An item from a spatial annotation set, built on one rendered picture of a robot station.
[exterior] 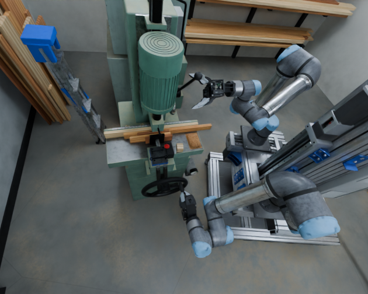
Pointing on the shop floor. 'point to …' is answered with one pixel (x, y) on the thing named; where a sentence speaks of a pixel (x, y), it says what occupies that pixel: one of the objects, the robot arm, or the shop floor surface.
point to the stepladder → (50, 35)
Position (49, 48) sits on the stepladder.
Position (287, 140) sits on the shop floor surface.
